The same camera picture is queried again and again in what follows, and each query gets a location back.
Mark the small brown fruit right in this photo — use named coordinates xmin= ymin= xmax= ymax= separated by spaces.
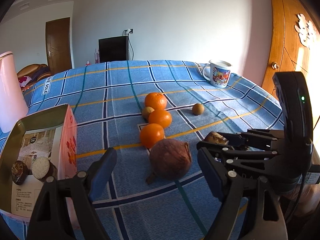
xmin=192 ymin=103 xmax=204 ymax=115

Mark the pink metal tin box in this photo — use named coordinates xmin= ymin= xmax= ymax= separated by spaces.
xmin=1 ymin=104 xmax=77 ymax=222

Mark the purple round fruit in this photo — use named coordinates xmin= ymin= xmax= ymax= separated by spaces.
xmin=146 ymin=139 xmax=192 ymax=184

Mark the dark brown fruit in box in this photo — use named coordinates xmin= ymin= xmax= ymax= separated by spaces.
xmin=11 ymin=160 xmax=29 ymax=185

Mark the white wall decoration on door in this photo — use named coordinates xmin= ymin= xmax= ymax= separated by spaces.
xmin=295 ymin=14 xmax=317 ymax=49

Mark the pink electric kettle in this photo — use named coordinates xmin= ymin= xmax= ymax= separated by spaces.
xmin=0 ymin=51 xmax=28 ymax=133

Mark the small brown fruit left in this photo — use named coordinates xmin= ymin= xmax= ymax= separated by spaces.
xmin=142 ymin=106 xmax=154 ymax=120

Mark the printed leaflet in box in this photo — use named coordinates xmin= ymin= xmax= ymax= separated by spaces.
xmin=11 ymin=126 xmax=62 ymax=218

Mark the black television monitor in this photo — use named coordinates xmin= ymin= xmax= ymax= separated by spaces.
xmin=98 ymin=36 xmax=129 ymax=63

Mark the orange wooden door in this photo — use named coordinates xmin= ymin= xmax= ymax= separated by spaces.
xmin=261 ymin=0 xmax=320 ymax=98

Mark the brass door knob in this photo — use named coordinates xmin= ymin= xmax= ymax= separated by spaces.
xmin=271 ymin=62 xmax=279 ymax=70

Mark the orange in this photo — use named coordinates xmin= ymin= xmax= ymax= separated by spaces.
xmin=139 ymin=124 xmax=165 ymax=148
xmin=148 ymin=109 xmax=172 ymax=128
xmin=144 ymin=92 xmax=167 ymax=110

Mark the brown sofa with cushion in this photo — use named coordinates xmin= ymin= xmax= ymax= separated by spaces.
xmin=17 ymin=64 xmax=53 ymax=91

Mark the white printed mug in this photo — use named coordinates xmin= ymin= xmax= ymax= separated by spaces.
xmin=202 ymin=61 xmax=231 ymax=88

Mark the blue plaid tablecloth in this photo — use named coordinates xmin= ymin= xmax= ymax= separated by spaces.
xmin=0 ymin=60 xmax=286 ymax=240

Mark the cut white-fleshed fruit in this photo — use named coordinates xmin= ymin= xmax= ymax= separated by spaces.
xmin=31 ymin=157 xmax=57 ymax=183

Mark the dark brown door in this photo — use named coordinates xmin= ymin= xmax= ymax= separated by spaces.
xmin=46 ymin=17 xmax=72 ymax=74

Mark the black cable at wall socket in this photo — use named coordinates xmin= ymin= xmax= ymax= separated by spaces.
xmin=122 ymin=29 xmax=135 ymax=61

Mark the small brown fruit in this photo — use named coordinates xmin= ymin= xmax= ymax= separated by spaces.
xmin=192 ymin=103 xmax=204 ymax=115
xmin=142 ymin=106 xmax=154 ymax=120

